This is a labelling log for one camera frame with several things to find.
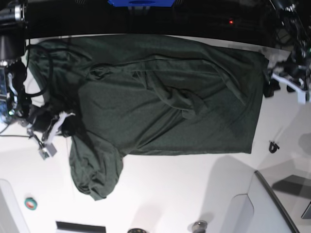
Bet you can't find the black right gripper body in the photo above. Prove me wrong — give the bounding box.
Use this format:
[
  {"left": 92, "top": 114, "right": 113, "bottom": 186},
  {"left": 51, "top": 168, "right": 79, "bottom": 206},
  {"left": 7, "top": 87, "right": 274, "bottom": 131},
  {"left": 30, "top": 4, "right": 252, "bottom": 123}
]
[{"left": 19, "top": 104, "right": 60, "bottom": 136}]

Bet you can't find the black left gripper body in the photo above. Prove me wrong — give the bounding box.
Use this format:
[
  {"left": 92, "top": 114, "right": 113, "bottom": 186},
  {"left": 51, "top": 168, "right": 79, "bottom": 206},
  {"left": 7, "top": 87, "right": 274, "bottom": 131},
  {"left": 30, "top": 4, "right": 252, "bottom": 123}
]
[{"left": 275, "top": 56, "right": 309, "bottom": 85}]

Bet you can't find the dark green t-shirt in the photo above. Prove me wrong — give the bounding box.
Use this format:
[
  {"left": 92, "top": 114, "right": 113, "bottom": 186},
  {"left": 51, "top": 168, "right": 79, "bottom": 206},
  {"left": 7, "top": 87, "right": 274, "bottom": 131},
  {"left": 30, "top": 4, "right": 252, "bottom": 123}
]
[{"left": 28, "top": 34, "right": 268, "bottom": 200}]

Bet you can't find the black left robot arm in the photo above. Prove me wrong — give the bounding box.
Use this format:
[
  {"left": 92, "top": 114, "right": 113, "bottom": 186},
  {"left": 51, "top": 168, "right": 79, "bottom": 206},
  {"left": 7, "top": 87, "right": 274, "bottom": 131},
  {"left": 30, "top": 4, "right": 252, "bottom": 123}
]
[{"left": 268, "top": 0, "right": 311, "bottom": 104}]

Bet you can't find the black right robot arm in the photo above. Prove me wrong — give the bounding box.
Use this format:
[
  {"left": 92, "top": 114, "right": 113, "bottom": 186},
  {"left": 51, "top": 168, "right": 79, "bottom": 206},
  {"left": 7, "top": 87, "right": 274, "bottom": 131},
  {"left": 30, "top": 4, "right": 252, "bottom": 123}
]
[{"left": 0, "top": 0, "right": 75, "bottom": 159}]

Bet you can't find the green red tape roll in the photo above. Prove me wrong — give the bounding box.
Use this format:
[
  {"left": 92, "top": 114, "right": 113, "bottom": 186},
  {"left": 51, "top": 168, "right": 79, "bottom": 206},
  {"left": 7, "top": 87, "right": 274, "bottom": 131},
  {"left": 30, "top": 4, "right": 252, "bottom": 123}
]
[{"left": 24, "top": 198, "right": 37, "bottom": 210}]

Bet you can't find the round metal knob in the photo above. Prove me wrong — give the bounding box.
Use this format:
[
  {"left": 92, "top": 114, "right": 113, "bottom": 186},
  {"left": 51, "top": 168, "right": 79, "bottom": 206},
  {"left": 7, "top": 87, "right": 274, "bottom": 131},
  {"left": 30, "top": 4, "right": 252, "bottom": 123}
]
[{"left": 191, "top": 220, "right": 208, "bottom": 233}]

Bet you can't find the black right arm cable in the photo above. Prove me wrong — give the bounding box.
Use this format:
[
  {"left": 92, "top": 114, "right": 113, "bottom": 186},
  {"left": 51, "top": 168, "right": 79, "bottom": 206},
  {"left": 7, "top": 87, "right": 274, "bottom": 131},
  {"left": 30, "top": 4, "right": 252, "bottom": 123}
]
[{"left": 21, "top": 44, "right": 54, "bottom": 100}]

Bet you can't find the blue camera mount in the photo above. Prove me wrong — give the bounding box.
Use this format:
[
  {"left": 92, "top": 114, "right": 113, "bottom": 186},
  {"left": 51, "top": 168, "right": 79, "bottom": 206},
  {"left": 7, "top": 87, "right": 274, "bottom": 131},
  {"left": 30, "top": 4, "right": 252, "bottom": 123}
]
[{"left": 108, "top": 0, "right": 175, "bottom": 7}]

